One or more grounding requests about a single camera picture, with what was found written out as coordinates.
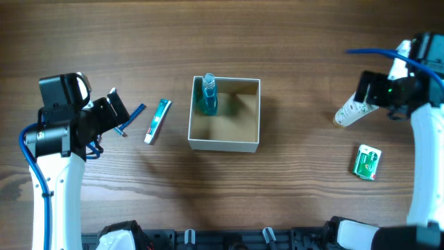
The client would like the blue disposable razor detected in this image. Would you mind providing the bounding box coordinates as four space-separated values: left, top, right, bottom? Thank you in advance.
114 103 146 137

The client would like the white lotion tube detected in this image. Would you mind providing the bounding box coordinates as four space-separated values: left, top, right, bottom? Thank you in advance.
333 93 378 128

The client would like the green soap box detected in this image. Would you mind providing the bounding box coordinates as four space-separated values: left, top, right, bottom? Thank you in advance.
352 144 382 181

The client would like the teal toothpaste tube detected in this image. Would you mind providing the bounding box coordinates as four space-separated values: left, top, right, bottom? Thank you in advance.
144 99 172 144

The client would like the blue mouthwash bottle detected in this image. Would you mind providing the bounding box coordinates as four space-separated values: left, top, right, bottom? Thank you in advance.
199 73 218 116

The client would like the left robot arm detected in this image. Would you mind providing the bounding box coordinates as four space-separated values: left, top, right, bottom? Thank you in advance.
19 72 130 249

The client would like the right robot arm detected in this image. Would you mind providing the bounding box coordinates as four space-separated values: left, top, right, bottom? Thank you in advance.
320 32 443 249

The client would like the white cardboard box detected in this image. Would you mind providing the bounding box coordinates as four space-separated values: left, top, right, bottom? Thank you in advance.
187 76 261 153

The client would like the right blue cable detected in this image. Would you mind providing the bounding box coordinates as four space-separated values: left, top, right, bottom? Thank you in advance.
345 48 444 93

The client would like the blue cable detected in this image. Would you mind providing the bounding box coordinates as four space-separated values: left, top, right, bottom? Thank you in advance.
345 48 444 93
18 122 103 250

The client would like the left blue cable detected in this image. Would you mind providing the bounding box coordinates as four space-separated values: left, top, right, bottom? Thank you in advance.
18 122 103 250

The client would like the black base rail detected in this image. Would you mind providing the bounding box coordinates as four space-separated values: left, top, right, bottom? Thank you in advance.
79 227 330 250

